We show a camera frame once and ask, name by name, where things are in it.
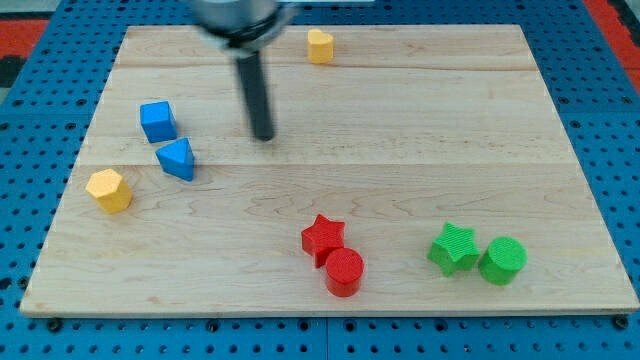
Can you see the green cylinder block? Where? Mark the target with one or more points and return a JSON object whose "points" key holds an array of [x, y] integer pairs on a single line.
{"points": [[504, 258]]}

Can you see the red star block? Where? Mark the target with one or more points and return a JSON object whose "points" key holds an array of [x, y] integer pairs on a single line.
{"points": [[322, 238]]}

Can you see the blue cube block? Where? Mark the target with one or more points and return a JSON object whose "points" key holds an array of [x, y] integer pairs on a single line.
{"points": [[158, 121]]}

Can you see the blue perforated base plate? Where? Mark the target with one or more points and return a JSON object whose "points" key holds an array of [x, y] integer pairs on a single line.
{"points": [[48, 110]]}

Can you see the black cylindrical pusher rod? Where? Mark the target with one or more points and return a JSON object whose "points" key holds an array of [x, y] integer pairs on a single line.
{"points": [[253, 84]]}

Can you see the blue triangle block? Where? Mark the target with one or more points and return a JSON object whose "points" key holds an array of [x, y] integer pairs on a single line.
{"points": [[177, 159]]}

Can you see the yellow hexagon block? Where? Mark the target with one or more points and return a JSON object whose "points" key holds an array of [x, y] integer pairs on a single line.
{"points": [[109, 190]]}

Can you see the green star block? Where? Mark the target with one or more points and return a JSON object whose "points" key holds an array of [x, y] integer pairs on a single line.
{"points": [[454, 249]]}

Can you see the wooden board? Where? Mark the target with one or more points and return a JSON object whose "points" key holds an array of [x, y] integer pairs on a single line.
{"points": [[408, 127]]}

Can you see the yellow heart block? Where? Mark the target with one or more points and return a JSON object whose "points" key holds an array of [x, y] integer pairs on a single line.
{"points": [[320, 46]]}

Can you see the red cylinder block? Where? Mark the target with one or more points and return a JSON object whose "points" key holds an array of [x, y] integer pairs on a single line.
{"points": [[344, 270]]}

